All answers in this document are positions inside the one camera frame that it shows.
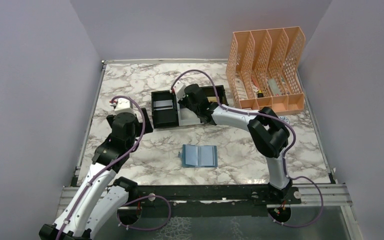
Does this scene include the blue card holder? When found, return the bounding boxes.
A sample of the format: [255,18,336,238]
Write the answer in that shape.
[178,144,218,168]

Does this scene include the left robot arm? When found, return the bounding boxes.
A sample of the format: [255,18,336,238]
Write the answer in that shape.
[39,108,153,240]

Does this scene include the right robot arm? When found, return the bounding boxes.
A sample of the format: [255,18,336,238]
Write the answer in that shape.
[171,82,292,204]

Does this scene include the gold credit card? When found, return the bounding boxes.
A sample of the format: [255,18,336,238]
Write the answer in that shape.
[207,96,217,103]

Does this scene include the black white card tray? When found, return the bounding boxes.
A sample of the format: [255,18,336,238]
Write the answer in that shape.
[151,85,229,130]

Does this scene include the white magnetic stripe card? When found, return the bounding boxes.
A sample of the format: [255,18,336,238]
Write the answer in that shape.
[153,99,174,111]

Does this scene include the white labelled box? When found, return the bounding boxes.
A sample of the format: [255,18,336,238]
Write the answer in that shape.
[234,75,248,100]

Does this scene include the yellow tipped marker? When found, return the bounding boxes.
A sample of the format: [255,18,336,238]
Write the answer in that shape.
[256,89,264,98]

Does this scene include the orange file organizer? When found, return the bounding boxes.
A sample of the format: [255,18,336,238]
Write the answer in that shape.
[225,26,306,116]

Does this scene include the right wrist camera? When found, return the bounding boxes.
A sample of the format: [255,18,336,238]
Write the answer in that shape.
[170,81,186,101]

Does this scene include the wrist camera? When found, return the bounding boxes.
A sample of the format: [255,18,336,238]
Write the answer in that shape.
[110,98,135,116]
[170,81,186,101]

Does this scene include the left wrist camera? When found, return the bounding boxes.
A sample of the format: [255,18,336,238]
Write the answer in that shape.
[110,98,135,116]

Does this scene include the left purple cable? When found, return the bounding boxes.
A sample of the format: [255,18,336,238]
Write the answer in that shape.
[55,96,172,240]

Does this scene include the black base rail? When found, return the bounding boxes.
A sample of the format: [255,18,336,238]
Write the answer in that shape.
[116,184,302,221]

